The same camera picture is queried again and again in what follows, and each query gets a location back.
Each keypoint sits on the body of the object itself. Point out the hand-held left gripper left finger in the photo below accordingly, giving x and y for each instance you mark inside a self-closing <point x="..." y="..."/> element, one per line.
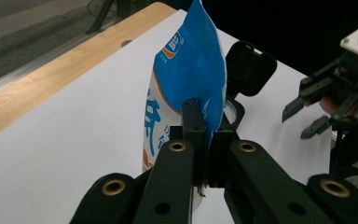
<point x="195" y="124"/>

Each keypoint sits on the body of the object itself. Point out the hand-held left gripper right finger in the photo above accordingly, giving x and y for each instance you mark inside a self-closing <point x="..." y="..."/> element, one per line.
<point x="219" y="155"/>

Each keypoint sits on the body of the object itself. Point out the glass jar with black lid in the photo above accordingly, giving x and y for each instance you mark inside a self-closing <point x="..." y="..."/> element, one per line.
<point x="250" y="68"/>

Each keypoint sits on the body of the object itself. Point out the blue and white pouch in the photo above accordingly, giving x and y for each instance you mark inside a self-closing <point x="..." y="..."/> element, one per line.
<point x="192" y="62"/>

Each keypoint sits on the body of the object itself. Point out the white table sheet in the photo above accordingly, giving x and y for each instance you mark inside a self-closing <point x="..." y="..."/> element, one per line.
<point x="74" y="140"/>

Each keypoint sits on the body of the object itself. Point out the black tripod stand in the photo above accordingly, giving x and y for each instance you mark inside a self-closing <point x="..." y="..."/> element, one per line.
<point x="101" y="15"/>

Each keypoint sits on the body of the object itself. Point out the metal floor rail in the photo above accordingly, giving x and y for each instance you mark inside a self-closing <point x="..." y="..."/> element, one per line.
<point x="18" y="73"/>

